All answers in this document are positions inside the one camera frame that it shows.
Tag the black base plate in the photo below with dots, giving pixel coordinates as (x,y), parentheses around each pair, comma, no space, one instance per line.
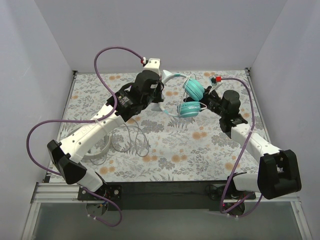
(165,195)

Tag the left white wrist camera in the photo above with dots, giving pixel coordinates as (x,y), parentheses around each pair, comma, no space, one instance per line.
(152,64)

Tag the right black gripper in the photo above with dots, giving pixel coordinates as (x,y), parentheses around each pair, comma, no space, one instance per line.
(206,99)

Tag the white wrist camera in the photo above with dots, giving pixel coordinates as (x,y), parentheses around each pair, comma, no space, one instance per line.
(215,82)
(152,64)

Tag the aluminium frame rail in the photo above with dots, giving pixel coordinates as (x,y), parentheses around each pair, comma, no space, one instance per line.
(47,193)

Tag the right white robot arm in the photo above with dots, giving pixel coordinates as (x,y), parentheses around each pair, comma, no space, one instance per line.
(278,172)

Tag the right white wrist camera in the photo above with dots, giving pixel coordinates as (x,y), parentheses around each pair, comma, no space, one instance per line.
(215,82)

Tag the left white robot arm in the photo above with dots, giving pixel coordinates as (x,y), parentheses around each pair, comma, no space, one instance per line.
(129,101)

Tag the floral table mat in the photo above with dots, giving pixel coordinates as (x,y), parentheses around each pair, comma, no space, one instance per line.
(163,148)

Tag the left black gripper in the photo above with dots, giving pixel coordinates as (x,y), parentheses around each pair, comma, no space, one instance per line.
(158,91)

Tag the teal white headphones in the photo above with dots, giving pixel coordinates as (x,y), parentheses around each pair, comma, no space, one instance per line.
(189,104)

